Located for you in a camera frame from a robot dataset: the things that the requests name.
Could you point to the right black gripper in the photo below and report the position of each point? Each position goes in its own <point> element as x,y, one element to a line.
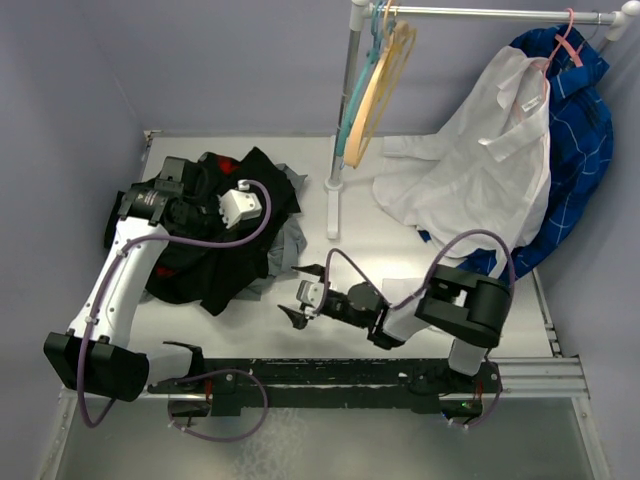
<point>299,320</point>

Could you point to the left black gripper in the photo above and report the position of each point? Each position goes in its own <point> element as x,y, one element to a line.
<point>213,205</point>

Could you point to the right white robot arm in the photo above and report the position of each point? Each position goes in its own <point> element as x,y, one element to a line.
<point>470,307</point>

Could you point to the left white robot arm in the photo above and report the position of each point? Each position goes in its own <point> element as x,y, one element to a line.
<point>93,354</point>

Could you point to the red black plaid shirt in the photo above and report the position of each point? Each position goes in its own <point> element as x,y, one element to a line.
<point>177,258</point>

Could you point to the grey shirt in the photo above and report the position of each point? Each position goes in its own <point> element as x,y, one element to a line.
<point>290,240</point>

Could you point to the white shirt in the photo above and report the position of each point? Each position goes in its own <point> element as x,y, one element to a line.
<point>485,172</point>

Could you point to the teal plastic hanger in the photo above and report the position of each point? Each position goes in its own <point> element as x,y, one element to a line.
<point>365,94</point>

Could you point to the beige wooden hanger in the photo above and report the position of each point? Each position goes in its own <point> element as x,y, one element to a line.
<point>393,41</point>

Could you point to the blue plaid shirt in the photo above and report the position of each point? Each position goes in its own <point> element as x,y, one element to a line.
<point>580,154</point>

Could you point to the pink hanger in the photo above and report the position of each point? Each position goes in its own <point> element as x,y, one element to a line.
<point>565,65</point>

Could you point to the metal clothes rack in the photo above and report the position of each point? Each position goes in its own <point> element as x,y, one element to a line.
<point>617,22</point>

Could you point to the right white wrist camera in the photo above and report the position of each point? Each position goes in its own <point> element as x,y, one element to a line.
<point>311,296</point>

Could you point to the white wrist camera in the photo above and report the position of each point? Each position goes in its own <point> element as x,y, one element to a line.
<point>311,296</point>
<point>239,204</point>

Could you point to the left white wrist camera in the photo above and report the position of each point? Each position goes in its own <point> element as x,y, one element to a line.
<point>239,204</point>

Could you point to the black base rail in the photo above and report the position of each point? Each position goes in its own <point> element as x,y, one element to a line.
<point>423,386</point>

